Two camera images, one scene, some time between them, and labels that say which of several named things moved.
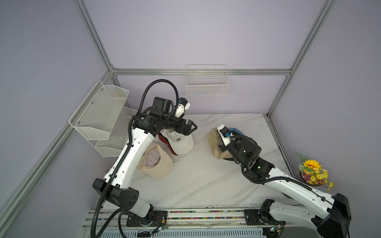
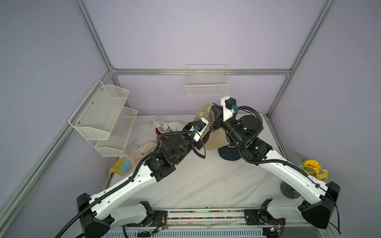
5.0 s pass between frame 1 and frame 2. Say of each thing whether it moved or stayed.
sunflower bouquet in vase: stayed
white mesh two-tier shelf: stayed
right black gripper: moved
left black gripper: moved
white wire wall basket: stayed
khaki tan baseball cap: moved
